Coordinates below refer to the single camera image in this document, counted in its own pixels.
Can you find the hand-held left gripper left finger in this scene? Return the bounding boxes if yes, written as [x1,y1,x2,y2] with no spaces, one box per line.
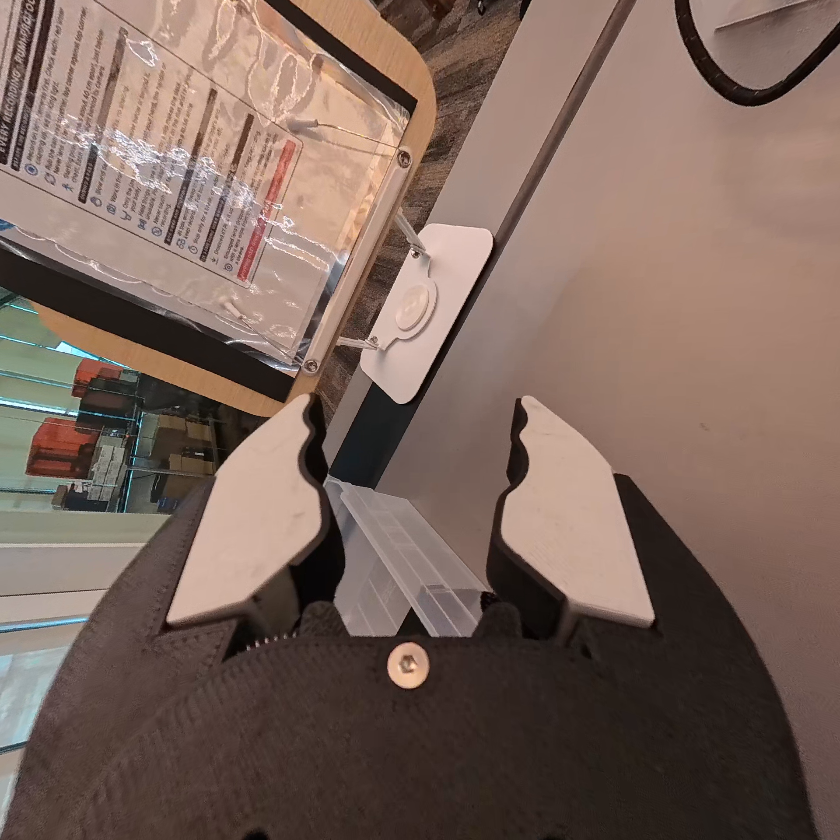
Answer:
[165,392,347,634]

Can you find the clear plastic box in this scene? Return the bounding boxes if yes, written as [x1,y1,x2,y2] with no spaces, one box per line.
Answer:
[325,478,492,639]

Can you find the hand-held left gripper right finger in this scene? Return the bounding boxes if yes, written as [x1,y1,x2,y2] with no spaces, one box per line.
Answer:
[487,395,658,643]

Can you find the storage shelves with boxes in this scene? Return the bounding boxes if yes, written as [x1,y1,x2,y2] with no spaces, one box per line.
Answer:
[0,354,221,516]

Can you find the black HDMI cable green plug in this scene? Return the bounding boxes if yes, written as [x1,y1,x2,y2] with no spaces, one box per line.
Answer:
[675,0,840,107]

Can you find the white board stand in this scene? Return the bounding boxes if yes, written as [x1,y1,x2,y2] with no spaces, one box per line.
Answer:
[338,206,494,404]

